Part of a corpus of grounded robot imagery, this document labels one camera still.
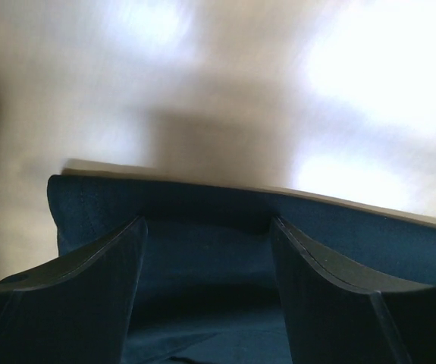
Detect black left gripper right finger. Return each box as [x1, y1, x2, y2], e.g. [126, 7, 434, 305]
[271, 218, 436, 363]

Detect black floral print t-shirt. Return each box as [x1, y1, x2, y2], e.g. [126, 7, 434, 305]
[47, 175, 436, 363]

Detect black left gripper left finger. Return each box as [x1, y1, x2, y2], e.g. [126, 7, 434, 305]
[0, 218, 147, 363]

